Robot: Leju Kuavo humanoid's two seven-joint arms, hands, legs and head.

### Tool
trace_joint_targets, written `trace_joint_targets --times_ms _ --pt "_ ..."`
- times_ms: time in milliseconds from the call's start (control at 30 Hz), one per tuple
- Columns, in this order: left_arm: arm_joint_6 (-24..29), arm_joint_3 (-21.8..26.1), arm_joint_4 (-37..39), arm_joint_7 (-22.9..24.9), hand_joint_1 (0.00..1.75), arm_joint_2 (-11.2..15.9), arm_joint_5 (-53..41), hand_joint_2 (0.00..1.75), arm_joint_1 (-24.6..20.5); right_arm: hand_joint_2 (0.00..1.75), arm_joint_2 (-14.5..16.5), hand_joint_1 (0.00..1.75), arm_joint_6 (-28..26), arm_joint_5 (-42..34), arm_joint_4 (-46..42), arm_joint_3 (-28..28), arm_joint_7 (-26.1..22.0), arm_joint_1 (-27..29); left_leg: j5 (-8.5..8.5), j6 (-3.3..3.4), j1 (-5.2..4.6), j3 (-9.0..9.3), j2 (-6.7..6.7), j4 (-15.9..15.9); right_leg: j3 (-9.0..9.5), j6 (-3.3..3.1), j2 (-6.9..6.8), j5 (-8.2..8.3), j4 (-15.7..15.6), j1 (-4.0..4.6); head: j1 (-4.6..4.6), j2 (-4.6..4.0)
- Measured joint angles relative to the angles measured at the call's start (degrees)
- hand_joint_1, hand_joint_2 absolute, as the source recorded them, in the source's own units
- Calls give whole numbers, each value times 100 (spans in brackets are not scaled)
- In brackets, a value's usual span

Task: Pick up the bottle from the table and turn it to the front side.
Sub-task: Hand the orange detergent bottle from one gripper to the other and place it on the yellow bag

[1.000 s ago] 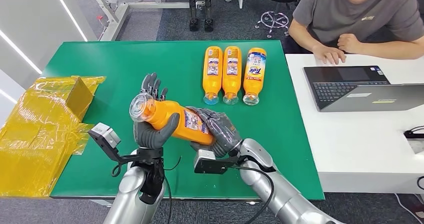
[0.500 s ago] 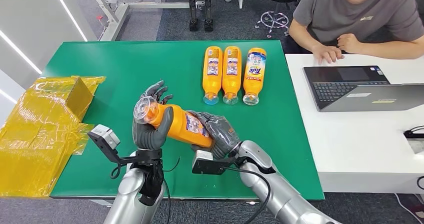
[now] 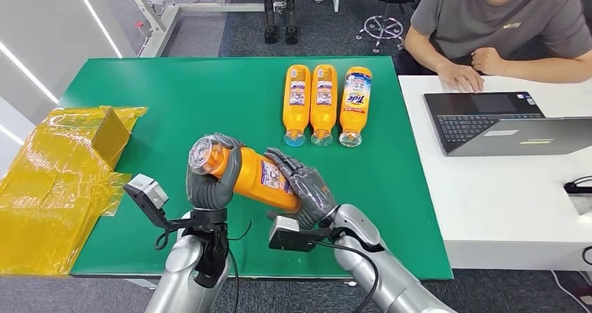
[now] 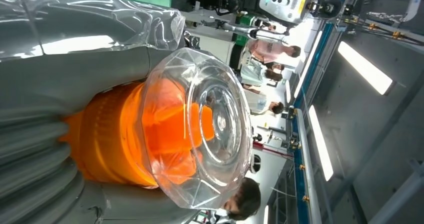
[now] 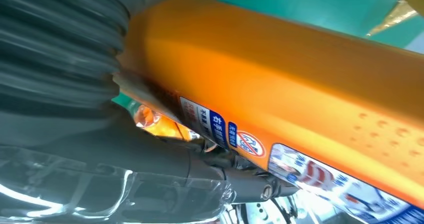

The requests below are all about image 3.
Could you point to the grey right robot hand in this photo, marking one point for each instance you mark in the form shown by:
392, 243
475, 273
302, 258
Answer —
310, 193

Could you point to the person's right hand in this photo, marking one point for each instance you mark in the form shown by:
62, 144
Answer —
460, 77

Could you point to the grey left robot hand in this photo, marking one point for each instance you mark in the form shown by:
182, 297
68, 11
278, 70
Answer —
208, 193

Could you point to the person's left hand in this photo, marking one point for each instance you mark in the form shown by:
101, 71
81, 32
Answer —
488, 61

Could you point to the orange detergent bottle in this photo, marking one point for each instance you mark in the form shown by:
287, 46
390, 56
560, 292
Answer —
252, 176
323, 112
296, 112

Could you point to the person's left forearm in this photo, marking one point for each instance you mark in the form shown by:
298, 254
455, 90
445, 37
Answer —
545, 68

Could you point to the person's right forearm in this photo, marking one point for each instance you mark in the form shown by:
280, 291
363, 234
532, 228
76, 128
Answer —
425, 49

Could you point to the orange Tide label bottle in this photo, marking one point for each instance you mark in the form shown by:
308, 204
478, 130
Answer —
354, 116

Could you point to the person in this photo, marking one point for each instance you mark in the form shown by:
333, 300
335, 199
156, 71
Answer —
490, 14

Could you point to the grey laptop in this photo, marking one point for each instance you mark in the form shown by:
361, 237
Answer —
467, 125

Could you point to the green table mat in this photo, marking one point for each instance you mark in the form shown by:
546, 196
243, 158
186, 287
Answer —
162, 98

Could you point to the white desk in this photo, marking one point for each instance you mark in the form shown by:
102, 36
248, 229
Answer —
499, 200

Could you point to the yellow taped cardboard box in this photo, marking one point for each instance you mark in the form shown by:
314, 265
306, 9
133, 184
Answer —
41, 186

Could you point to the black robot legs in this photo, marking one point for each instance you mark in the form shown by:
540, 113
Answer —
290, 14

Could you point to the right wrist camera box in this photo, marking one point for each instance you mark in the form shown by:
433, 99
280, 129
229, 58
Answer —
284, 234

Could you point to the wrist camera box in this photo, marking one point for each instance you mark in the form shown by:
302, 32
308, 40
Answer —
148, 193
284, 234

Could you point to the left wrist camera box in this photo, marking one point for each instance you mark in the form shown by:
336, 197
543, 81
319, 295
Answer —
148, 193

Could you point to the white metal frame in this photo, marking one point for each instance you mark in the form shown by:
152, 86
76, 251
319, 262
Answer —
162, 24

